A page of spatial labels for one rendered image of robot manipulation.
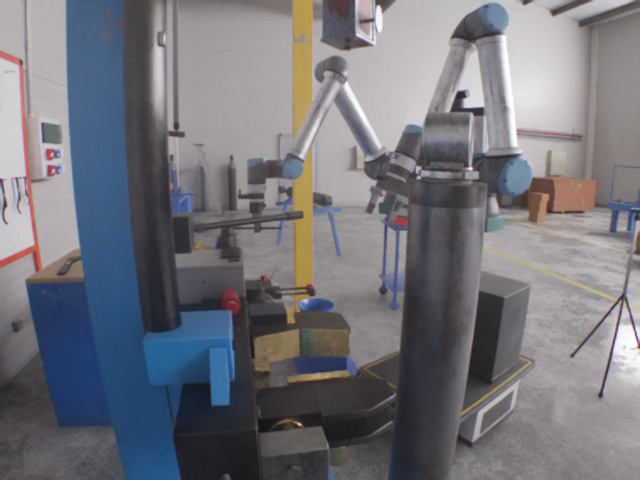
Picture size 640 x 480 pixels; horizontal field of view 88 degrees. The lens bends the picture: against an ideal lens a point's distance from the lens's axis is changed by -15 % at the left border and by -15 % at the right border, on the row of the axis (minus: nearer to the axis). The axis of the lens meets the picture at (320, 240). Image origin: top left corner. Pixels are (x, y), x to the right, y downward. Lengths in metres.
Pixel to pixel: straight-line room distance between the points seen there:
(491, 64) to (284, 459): 1.44
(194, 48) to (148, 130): 11.37
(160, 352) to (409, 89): 12.47
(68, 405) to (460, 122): 2.48
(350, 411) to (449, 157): 0.66
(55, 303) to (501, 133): 2.30
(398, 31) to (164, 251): 12.69
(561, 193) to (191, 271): 12.34
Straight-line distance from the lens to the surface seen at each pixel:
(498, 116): 1.60
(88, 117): 0.94
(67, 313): 2.38
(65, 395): 2.65
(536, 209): 10.92
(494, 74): 1.61
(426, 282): 1.05
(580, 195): 13.76
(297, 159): 1.78
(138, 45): 0.81
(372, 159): 2.14
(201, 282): 1.31
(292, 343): 1.26
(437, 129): 1.04
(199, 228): 1.07
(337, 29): 1.13
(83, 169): 0.94
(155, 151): 0.78
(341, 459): 1.55
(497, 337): 2.24
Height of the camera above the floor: 1.53
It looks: 12 degrees down
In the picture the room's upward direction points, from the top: straight up
